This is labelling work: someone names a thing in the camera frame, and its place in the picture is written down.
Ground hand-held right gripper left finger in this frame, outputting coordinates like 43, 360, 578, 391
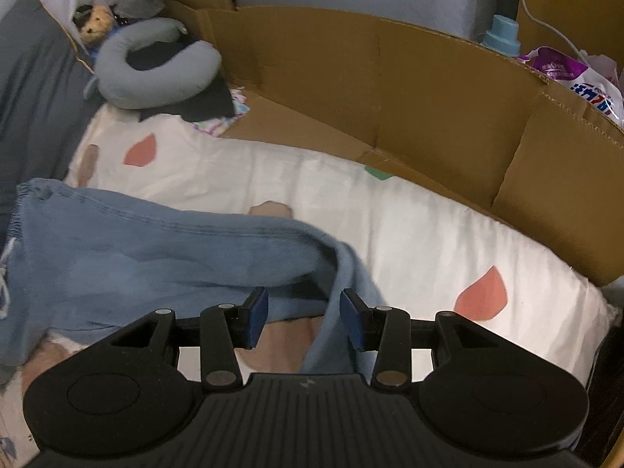
110, 287, 270, 393

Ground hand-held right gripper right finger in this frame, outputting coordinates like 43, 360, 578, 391
339, 287, 493, 393

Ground light blue denim jeans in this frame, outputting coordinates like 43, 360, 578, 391
0, 178, 391, 376

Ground cream printed bedsheet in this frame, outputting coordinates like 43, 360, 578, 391
0, 105, 617, 468

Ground colourful patterned cloth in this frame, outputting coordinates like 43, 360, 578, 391
188, 87, 252, 138

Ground black cloth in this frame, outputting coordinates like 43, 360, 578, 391
128, 41, 237, 122

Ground large brown cardboard sheet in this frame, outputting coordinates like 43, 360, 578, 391
166, 0, 624, 286

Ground grey neck pillow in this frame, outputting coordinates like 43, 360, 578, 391
83, 17, 224, 110

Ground blue bottle cap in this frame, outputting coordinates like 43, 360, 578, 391
482, 14, 522, 59

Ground dark grey quilt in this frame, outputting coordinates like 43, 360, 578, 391
0, 0, 105, 245

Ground purple and white detergent bag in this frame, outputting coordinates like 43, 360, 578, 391
518, 46, 624, 130

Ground small brown plush bear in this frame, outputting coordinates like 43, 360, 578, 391
73, 5, 118, 44

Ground white cable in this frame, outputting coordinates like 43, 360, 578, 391
504, 0, 593, 64

